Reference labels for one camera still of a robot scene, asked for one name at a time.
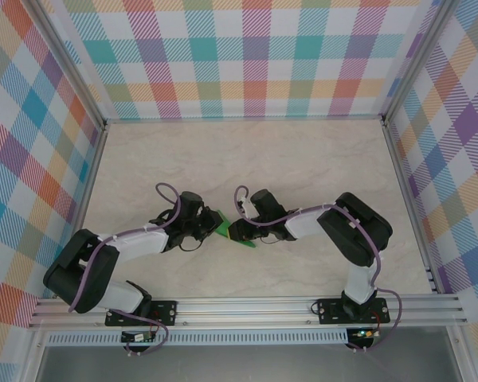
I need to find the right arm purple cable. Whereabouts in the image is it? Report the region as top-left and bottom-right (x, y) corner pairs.
(233, 185), (403, 354)

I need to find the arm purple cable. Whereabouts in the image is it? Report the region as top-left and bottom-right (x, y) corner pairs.
(67, 181), (184, 357)
(233, 185), (403, 354)

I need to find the slotted grey cable duct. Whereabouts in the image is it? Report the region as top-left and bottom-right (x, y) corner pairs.
(43, 328), (350, 346)

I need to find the green square paper sheet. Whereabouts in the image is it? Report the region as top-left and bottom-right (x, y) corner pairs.
(214, 209), (259, 249)

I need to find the thin aluminium rear rail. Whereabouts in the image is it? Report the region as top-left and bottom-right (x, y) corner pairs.
(103, 114), (386, 125)

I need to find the left small circuit board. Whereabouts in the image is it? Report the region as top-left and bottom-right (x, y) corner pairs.
(120, 330), (157, 344)

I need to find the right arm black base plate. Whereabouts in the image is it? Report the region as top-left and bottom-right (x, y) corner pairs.
(316, 297), (391, 325)

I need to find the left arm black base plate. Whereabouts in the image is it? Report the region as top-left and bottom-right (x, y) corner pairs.
(104, 300), (179, 327)

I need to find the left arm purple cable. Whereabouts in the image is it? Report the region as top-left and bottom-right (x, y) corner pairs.
(67, 181), (184, 357)

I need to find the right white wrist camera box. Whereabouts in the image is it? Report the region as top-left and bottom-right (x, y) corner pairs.
(238, 197), (256, 219)

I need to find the wide aluminium mounting rail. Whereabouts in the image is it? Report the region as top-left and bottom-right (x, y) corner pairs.
(27, 293), (469, 329)

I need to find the aluminium corner post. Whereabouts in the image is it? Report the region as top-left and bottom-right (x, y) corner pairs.
(25, 0), (108, 132)
(380, 0), (461, 128)

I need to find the aluminium side floor rail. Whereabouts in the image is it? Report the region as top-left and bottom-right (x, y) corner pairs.
(382, 119), (443, 294)
(54, 123), (109, 299)

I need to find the grey metal panel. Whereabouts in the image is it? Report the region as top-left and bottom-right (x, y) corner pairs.
(35, 344), (463, 382)

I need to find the thin red black wire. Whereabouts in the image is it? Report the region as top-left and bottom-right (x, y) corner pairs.
(145, 310), (163, 339)
(372, 308), (386, 335)

